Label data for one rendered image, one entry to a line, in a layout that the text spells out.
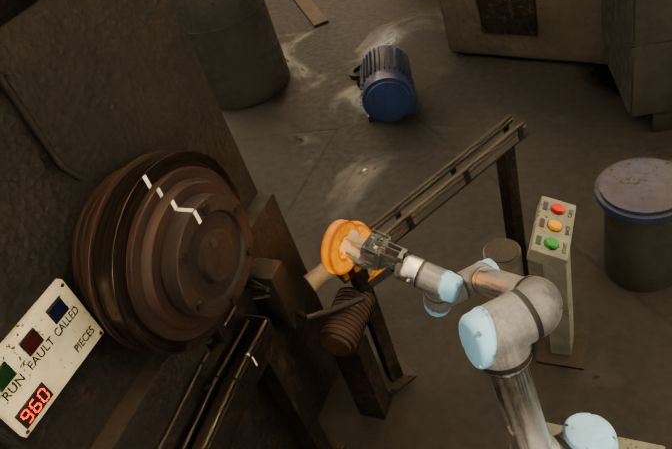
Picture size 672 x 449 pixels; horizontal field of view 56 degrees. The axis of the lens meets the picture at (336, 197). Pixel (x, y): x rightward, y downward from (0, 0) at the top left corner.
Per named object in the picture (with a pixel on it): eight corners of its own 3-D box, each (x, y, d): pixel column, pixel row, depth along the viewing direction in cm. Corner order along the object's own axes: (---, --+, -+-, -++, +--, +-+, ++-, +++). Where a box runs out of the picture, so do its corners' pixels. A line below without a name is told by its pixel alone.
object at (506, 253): (496, 357, 232) (478, 261, 200) (502, 331, 240) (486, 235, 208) (530, 363, 227) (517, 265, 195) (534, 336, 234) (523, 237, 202)
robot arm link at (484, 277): (575, 269, 130) (481, 248, 178) (529, 293, 128) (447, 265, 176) (596, 320, 130) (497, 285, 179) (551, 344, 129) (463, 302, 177)
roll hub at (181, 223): (195, 340, 144) (140, 256, 127) (250, 251, 163) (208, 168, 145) (215, 344, 142) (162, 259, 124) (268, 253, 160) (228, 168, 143)
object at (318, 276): (307, 284, 196) (300, 273, 192) (330, 266, 198) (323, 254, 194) (317, 295, 192) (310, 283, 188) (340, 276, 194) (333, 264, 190)
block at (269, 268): (267, 326, 198) (239, 275, 183) (277, 306, 203) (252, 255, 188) (296, 331, 193) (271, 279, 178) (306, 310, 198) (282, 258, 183)
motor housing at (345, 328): (353, 421, 228) (310, 331, 195) (372, 370, 242) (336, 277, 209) (387, 429, 222) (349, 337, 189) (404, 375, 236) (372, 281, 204)
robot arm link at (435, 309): (467, 306, 175) (469, 289, 166) (432, 324, 174) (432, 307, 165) (452, 283, 180) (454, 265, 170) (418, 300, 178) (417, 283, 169)
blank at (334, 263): (313, 249, 169) (323, 251, 167) (340, 207, 177) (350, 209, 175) (332, 284, 179) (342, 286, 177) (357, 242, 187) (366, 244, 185)
